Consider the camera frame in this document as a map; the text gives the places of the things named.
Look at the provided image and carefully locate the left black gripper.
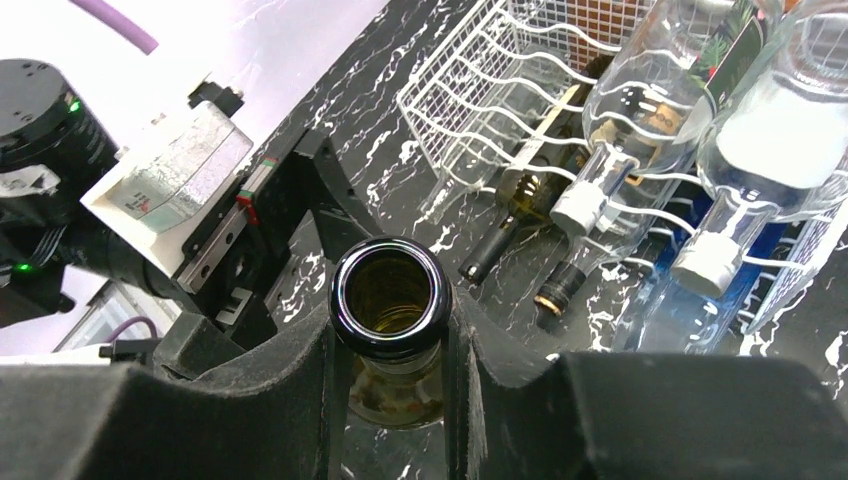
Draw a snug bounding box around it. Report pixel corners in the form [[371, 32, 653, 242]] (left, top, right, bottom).
[[153, 129, 383, 380]]

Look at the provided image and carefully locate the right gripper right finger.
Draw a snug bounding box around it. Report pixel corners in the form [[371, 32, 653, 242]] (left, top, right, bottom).
[[443, 291, 847, 479]]

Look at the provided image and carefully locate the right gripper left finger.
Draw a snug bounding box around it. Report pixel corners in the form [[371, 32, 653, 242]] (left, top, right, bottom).
[[1, 305, 342, 479]]

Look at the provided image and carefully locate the square bottle brown label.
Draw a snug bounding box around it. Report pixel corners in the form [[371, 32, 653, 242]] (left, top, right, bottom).
[[533, 221, 645, 335]]

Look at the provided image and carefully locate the dark green wine bottle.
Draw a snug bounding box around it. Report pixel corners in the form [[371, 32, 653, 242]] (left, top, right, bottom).
[[457, 56, 614, 287]]

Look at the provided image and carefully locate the clear bottle black label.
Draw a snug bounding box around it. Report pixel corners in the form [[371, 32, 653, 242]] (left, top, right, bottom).
[[669, 0, 848, 299]]

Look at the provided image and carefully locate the round clear bottle white cap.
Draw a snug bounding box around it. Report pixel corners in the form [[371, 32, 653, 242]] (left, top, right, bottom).
[[550, 1, 785, 252]]

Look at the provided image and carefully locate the blue glass bottle white cap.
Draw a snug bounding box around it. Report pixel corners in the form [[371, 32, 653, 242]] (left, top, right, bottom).
[[612, 187, 785, 353]]

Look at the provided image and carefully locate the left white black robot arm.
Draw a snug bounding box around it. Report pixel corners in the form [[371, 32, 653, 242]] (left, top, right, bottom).
[[1, 59, 381, 379]]

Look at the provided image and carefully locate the orange wooden shelf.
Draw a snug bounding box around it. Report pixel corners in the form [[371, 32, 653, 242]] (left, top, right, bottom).
[[523, 0, 664, 74]]

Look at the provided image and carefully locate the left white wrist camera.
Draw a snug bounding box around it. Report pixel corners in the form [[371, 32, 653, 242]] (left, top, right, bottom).
[[81, 81, 253, 277]]

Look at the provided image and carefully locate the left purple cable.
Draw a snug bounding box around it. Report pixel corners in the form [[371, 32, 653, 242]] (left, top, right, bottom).
[[66, 0, 162, 56]]

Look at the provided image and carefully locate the white wire wine rack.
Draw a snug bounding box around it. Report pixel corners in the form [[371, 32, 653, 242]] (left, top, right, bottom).
[[396, 0, 848, 336]]

